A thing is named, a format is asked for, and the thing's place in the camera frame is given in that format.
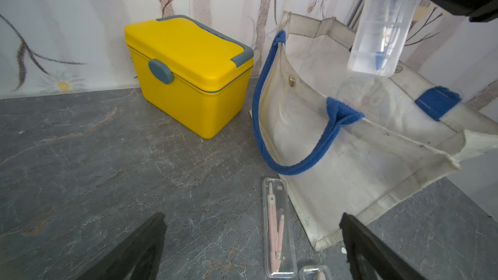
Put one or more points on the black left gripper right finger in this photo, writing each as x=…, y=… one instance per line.
x=369, y=257

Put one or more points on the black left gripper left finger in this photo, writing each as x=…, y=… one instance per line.
x=137, y=257

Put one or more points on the clear case blue insert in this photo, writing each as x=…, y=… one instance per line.
x=380, y=36

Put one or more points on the clear case pink compass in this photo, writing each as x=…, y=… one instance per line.
x=279, y=249
x=315, y=272

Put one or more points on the clear case pink compass upper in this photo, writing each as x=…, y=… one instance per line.
x=279, y=249

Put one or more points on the yellow lidded storage box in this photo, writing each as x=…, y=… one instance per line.
x=193, y=73

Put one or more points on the white canvas bag blue handles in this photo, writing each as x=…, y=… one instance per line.
x=346, y=142

